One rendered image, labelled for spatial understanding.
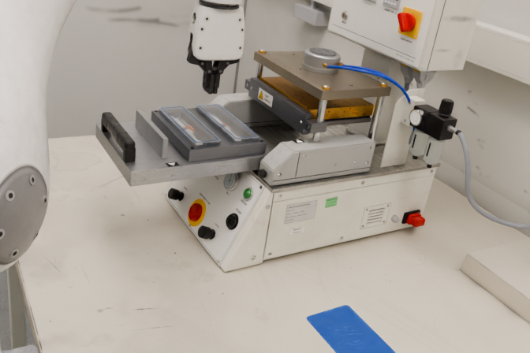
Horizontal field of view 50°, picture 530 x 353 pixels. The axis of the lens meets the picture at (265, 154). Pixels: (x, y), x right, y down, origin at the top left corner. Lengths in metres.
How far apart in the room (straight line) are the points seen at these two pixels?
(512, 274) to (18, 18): 1.08
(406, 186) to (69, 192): 0.77
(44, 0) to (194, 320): 0.67
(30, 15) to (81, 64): 2.03
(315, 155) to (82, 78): 1.59
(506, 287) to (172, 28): 1.82
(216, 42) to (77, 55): 1.48
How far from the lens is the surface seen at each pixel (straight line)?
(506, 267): 1.33
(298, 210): 1.16
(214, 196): 1.22
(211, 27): 1.07
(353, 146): 1.18
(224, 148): 1.08
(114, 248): 1.20
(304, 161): 1.11
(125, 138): 1.04
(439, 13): 1.21
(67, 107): 2.58
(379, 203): 1.30
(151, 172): 1.03
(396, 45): 1.27
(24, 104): 0.46
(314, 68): 1.22
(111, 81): 2.58
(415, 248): 1.37
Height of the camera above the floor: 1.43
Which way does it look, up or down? 24 degrees down
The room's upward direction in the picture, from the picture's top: 9 degrees clockwise
